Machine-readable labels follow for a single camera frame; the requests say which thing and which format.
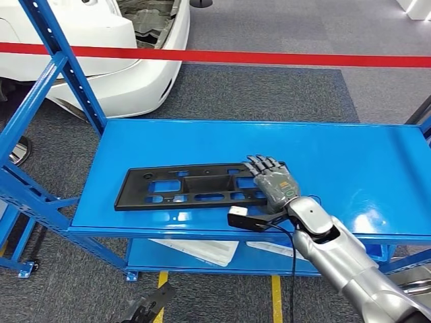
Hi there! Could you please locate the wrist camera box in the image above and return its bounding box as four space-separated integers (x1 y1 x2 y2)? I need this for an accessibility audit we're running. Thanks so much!
227 205 287 233
116 281 177 323

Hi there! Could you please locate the chrome stanchion base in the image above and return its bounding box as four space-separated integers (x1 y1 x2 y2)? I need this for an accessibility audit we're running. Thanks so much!
8 135 32 167
390 262 431 297

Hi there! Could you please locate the blue plastic bin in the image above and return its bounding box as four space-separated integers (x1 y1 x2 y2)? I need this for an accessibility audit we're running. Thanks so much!
365 244 388 263

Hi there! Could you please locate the white plastic tray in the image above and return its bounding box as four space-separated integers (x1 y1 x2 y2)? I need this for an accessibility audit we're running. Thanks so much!
149 239 240 268

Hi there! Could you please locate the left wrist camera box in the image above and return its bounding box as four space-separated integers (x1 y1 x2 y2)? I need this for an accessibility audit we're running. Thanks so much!
116 281 177 323

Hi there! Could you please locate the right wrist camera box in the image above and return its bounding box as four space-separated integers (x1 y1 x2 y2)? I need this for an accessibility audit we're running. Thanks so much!
227 205 287 233

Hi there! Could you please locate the red barrier belt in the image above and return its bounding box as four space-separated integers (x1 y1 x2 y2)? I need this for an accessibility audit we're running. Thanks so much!
0 42 431 69

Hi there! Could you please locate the black plastic plate bracket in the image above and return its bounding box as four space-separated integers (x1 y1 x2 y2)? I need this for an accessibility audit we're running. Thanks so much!
113 161 287 212

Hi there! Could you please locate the white car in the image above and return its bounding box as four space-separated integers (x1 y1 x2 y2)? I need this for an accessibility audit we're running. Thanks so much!
0 0 191 120

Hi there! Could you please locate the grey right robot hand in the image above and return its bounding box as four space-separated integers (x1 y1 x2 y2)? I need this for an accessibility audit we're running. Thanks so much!
243 154 301 215

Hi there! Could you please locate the white display plinth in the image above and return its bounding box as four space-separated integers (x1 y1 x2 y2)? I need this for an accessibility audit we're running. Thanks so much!
396 0 431 21

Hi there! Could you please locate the blue metal shelf rack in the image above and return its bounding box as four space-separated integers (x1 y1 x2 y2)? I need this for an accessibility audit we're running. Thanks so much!
0 0 431 283
0 205 39 279

